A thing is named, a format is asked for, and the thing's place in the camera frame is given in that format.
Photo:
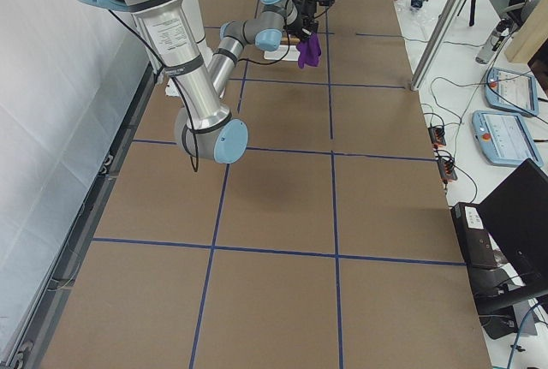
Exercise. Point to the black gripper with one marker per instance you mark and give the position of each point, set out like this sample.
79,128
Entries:
300,15

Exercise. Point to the purple towel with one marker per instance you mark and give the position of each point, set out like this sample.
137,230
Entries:
309,51

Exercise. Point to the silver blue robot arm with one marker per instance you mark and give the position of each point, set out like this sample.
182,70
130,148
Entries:
205,127

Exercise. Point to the white towel rack base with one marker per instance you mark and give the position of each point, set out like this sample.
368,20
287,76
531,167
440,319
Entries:
287,53

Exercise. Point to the blue handheld tool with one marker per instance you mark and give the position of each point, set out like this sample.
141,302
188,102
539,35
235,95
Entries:
417,4

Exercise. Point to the orange connector block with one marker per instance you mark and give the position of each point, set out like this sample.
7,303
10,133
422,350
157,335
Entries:
446,167
437,136

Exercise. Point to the grey water bottle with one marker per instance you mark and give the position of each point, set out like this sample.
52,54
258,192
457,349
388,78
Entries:
494,41

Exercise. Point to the far blue teach pendant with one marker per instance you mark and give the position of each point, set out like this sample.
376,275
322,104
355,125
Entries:
512,91

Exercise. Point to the blue teach pendant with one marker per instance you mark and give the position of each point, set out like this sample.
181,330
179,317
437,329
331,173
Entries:
512,91
504,139

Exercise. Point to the near blue teach pendant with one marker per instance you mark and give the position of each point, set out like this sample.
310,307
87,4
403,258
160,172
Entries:
504,139

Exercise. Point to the wooden block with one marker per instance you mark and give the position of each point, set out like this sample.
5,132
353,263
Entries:
531,36

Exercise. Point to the black computer box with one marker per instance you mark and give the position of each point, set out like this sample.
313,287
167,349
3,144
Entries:
474,240

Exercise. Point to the black monitor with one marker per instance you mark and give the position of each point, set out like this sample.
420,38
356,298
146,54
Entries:
515,215

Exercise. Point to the aluminium frame post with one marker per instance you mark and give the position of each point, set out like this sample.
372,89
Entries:
427,59

